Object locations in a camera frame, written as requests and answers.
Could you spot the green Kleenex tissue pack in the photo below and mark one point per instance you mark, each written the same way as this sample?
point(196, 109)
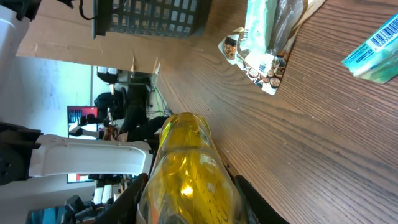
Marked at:
point(376, 58)

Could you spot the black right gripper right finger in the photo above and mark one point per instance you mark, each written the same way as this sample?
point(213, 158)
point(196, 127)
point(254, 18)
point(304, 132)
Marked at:
point(256, 207)

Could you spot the clear plastic bottle grey cap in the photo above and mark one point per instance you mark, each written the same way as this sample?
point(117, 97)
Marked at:
point(189, 182)

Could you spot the dark grey plastic basket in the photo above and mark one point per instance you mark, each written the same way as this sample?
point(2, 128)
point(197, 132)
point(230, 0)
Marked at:
point(168, 18)

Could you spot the mint green wipes pack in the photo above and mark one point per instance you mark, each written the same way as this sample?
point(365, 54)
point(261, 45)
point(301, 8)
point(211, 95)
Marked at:
point(259, 26)

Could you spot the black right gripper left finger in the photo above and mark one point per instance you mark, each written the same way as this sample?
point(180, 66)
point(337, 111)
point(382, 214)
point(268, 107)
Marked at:
point(123, 210)

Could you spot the red and black monitor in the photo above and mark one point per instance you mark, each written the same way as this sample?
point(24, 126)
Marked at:
point(78, 121)

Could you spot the brown patterned snack bag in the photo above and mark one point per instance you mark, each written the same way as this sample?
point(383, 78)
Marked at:
point(267, 70)

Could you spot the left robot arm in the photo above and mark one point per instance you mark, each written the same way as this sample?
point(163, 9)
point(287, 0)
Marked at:
point(27, 153)

